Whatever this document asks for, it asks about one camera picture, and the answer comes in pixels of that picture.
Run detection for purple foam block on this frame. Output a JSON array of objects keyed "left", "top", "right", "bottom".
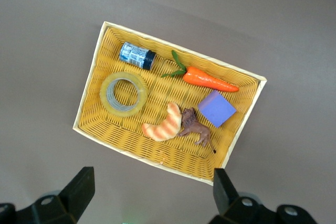
[{"left": 197, "top": 89, "right": 237, "bottom": 129}]

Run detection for blue label jar black lid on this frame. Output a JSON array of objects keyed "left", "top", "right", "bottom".
[{"left": 119, "top": 41, "right": 157, "bottom": 71}]

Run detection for striped toy croissant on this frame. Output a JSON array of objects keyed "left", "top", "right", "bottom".
[{"left": 141, "top": 102, "right": 183, "bottom": 142}]

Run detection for yellowish clear packing tape roll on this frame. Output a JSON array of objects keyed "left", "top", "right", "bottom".
[{"left": 99, "top": 71, "right": 149, "bottom": 118}]

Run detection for orange toy carrot green leaves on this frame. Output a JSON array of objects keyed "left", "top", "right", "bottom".
[{"left": 161, "top": 50, "right": 239, "bottom": 93}]

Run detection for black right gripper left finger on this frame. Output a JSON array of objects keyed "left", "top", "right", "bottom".
[{"left": 0, "top": 166, "right": 96, "bottom": 224}]

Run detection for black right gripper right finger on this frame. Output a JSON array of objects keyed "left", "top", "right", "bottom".
[{"left": 209, "top": 167, "right": 320, "bottom": 224}]

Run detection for yellow woven rectangular basket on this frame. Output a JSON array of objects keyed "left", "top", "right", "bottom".
[{"left": 72, "top": 21, "right": 268, "bottom": 187}]

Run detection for brown toy lion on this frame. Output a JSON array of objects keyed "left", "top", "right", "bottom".
[{"left": 177, "top": 107, "right": 217, "bottom": 154}]

